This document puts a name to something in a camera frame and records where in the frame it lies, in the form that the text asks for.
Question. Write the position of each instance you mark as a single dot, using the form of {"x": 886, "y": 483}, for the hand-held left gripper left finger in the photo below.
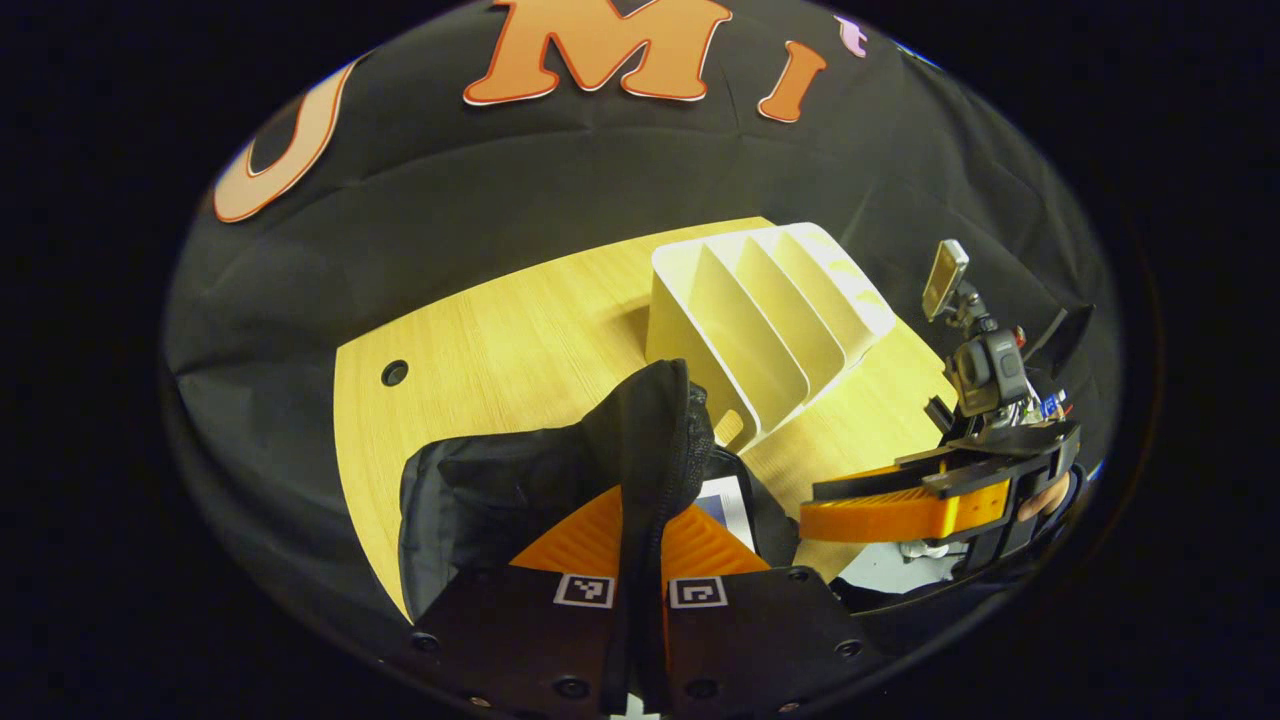
{"x": 520, "y": 640}

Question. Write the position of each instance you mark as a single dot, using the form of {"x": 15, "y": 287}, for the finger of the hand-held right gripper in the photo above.
{"x": 870, "y": 482}
{"x": 900, "y": 515}

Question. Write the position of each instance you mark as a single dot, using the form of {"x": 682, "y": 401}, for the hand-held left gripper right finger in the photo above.
{"x": 760, "y": 640}

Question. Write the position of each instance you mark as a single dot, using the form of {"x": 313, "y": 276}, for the white book blue picture cover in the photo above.
{"x": 735, "y": 500}

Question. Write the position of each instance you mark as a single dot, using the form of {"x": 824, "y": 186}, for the black schoolbag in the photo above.
{"x": 520, "y": 500}

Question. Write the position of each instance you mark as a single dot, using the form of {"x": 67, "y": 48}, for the white bookshelf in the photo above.
{"x": 740, "y": 330}

